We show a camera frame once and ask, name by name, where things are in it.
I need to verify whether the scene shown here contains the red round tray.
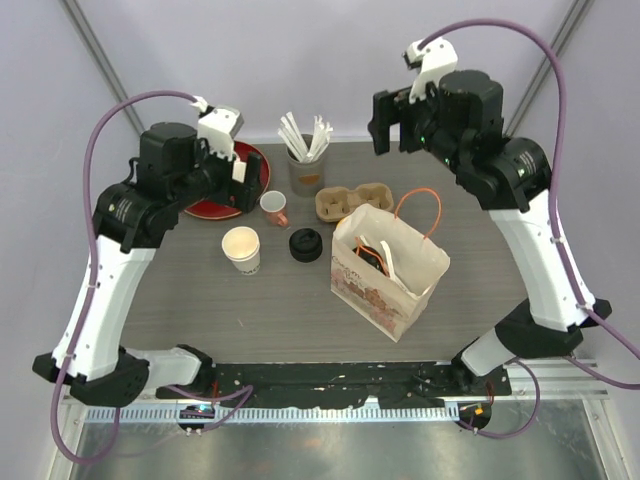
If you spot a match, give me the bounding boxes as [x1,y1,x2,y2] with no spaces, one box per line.
[183,139,274,221]

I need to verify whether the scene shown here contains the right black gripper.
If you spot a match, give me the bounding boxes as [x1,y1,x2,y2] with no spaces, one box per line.
[370,83,468,176]

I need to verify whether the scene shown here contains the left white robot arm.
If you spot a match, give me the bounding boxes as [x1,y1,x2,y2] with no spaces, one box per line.
[32,122,264,408]

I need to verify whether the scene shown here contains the paper takeout bag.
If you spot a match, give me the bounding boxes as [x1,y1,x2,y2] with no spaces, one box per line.
[330,187,450,342]

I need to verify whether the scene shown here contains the grey straw holder cup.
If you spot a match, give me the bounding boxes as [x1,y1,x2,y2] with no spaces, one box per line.
[287,149,329,197]

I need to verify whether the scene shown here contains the stack of black lids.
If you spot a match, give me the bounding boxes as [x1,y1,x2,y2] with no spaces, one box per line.
[288,228,323,263]

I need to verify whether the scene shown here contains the aluminium front rail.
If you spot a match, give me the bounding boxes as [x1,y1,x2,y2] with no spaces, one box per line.
[85,403,461,424]

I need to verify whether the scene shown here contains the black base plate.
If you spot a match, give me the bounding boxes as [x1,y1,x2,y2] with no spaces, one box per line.
[155,359,514,410]

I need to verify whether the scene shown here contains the stack of white paper cups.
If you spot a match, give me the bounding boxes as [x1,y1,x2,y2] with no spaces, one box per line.
[221,226,261,275]

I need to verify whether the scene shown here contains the cardboard cup carrier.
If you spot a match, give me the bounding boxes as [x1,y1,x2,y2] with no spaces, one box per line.
[315,183,395,223]

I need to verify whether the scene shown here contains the pink mug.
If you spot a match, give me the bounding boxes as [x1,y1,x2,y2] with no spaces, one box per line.
[259,190,289,227]

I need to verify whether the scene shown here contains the wrapped white straws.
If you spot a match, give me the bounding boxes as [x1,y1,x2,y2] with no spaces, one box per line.
[277,111,334,163]

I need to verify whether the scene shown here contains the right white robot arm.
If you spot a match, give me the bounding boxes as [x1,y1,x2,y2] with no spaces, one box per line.
[368,70,612,395]

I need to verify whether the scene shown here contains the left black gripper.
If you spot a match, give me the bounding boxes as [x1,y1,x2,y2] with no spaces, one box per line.
[171,133,263,212]

